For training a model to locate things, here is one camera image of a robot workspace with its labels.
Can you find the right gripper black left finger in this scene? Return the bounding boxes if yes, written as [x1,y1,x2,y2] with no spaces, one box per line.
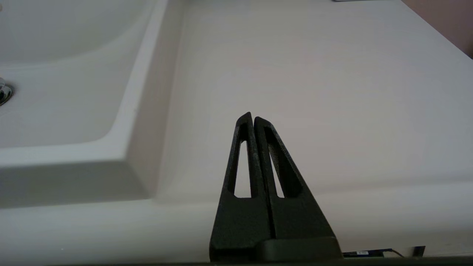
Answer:
[210,112,276,263]

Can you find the beige ceramic sink basin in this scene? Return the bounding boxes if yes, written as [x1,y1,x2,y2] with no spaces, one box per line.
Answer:
[0,0,185,209]

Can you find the chrome sink drain stopper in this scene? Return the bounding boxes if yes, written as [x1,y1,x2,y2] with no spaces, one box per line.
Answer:
[0,77,13,106]

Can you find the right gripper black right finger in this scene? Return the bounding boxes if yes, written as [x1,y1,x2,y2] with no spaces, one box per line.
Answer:
[254,116,336,240]

